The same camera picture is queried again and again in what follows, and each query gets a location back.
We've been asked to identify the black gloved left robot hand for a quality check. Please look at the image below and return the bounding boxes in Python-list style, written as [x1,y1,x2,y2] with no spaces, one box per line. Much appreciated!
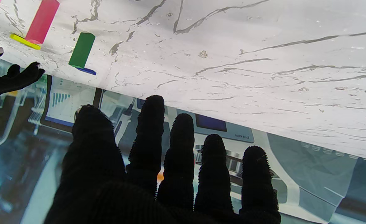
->
[45,95,281,224]

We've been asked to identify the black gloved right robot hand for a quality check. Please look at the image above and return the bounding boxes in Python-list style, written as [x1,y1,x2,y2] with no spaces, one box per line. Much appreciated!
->
[0,45,45,96]

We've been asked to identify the yellow domino block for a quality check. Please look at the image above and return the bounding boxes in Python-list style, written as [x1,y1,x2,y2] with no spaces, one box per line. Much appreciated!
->
[10,34,41,50]

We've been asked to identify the pink domino block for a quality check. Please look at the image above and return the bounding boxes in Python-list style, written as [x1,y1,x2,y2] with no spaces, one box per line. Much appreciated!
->
[25,0,60,44]

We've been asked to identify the green domino block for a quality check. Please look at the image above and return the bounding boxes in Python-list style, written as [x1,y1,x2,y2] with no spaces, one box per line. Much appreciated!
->
[68,32,96,69]

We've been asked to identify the blue domino block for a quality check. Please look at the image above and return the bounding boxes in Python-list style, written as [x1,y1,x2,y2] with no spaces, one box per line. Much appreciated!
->
[77,67,97,76]

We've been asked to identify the printed laboratory photo backdrop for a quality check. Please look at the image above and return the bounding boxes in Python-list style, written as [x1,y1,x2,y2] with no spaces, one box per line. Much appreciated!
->
[0,59,366,224]

